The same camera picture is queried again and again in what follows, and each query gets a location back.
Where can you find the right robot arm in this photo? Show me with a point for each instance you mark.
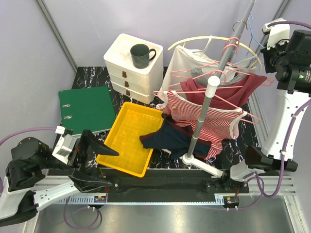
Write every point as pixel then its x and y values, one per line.
pixel 289 57

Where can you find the yellow plastic tray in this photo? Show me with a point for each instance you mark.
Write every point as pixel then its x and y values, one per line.
pixel 132 121

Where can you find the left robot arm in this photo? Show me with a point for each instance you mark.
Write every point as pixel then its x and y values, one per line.
pixel 20 203

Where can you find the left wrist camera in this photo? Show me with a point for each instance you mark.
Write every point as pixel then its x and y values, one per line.
pixel 64 146

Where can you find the navy tank top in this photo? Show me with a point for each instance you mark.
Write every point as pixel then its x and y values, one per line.
pixel 169 137

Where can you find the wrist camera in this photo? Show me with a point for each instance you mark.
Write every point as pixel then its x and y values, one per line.
pixel 64 146
pixel 275 32

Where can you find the grey clothes rack pole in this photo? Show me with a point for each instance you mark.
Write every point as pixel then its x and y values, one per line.
pixel 214 81

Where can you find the white rack base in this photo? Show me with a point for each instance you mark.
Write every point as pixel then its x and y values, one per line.
pixel 191 160

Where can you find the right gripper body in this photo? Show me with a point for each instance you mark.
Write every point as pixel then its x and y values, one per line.
pixel 271 55

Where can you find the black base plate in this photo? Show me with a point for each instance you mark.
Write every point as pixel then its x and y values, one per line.
pixel 161 186

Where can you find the maroon tank top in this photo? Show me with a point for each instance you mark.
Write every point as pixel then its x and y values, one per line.
pixel 225 98

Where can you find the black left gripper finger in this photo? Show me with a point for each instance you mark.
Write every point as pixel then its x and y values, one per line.
pixel 89 140
pixel 89 181

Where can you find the cream plastic hanger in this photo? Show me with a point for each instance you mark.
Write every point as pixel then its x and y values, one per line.
pixel 209 37

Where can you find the white drawer unit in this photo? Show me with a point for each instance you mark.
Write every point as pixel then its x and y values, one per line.
pixel 138 84

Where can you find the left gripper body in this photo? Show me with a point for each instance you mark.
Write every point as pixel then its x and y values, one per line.
pixel 77 157

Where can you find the light blue wire hanger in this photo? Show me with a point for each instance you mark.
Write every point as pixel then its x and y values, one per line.
pixel 253 38

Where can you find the dark green mug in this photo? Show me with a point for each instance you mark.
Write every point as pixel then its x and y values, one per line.
pixel 142 55

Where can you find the pink hanger top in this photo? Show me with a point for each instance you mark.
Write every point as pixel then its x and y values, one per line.
pixel 194 60

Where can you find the green ring binder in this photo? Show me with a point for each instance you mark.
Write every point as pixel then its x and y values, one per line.
pixel 87 109

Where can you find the red white striped tank top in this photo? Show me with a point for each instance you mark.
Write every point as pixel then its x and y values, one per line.
pixel 218 124

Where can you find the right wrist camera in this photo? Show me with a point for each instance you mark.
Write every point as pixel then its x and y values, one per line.
pixel 275 32

